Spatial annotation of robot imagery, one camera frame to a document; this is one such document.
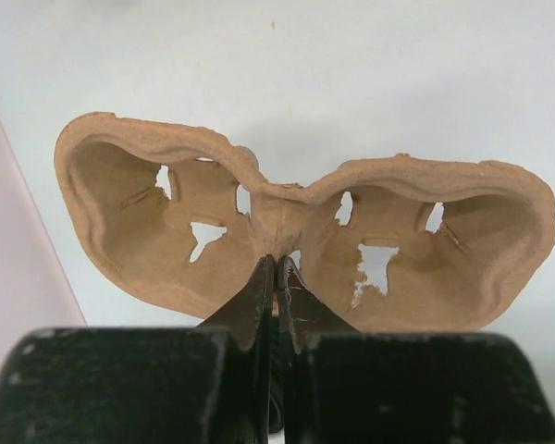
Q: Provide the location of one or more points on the brown pulp cup carrier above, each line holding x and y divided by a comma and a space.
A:
178, 217

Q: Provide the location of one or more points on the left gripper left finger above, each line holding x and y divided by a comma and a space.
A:
242, 394

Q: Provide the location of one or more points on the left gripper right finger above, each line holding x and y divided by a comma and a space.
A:
317, 362

